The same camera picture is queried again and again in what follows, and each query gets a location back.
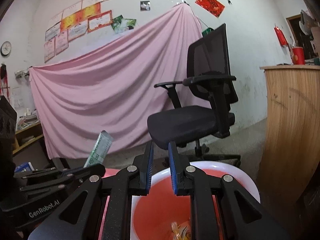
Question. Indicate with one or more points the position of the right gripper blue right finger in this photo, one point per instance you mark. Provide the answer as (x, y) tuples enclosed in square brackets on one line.
[(220, 206)]

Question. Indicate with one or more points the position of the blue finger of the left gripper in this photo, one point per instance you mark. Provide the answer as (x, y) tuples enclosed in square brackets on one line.
[(70, 180), (49, 173)]

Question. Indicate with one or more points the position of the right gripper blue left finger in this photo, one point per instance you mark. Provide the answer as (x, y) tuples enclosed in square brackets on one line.
[(101, 207)]

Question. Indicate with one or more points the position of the white green plastic wrapper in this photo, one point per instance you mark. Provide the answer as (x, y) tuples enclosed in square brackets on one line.
[(100, 150)]

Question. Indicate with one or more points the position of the yellow orange wrapper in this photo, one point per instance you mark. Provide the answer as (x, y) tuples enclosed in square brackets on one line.
[(180, 231)]

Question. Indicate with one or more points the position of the red white trash bin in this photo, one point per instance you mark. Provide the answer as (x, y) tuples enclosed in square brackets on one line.
[(152, 215)]

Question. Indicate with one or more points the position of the blue cardboard box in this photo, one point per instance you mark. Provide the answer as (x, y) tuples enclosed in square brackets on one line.
[(27, 166)]

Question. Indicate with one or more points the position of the wooden shelf desk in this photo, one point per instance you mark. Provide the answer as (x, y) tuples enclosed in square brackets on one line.
[(26, 137)]

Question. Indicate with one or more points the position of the stack of papers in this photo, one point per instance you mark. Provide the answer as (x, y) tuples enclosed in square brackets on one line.
[(27, 119)]

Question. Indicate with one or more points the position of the wooden cabinet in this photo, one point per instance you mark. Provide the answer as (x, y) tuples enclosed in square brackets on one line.
[(291, 149)]

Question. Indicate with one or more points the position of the pink hanging sheet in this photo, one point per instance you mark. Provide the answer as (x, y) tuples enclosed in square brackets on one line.
[(113, 88)]

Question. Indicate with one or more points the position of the black mesh office chair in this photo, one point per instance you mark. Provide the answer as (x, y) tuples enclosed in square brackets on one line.
[(208, 78)]

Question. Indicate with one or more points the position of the red framed certificate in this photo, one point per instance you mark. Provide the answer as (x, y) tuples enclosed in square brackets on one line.
[(99, 21)]

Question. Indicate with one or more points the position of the orange yellow certificate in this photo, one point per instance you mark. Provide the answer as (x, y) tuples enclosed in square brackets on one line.
[(75, 14)]

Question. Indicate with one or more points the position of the red cup on cabinet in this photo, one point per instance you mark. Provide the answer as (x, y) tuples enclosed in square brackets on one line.
[(298, 56)]

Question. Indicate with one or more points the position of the red hanging lantern ornament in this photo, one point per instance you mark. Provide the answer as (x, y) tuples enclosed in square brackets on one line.
[(281, 37)]

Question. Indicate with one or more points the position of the small black white picture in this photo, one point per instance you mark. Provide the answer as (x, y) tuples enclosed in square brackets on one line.
[(145, 5)]

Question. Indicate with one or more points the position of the red tassel wall decoration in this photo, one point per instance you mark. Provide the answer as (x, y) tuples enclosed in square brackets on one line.
[(5, 89)]

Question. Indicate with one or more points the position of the round wall clock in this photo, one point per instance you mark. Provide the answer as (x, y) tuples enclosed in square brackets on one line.
[(6, 49)]

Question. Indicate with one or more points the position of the green photo on wall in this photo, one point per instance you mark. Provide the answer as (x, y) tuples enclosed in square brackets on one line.
[(120, 24)]

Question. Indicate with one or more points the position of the green wall sign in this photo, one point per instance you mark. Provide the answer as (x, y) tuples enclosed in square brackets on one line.
[(207, 31)]

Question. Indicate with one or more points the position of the red diamond wall poster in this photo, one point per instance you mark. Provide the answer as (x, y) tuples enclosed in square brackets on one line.
[(213, 6)]

